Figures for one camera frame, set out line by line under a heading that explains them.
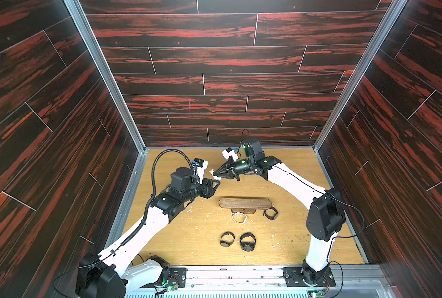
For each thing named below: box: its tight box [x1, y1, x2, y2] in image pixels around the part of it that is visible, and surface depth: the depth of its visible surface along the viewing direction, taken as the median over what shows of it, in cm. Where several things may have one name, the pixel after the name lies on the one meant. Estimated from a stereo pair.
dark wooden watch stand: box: [218, 197, 273, 215], surface depth 88 cm
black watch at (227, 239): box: [219, 230, 236, 248], surface depth 86 cm
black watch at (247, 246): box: [239, 232, 256, 252], surface depth 81 cm
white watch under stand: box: [230, 212, 249, 225], surface depth 92 cm
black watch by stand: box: [263, 206, 279, 221], surface depth 93 cm
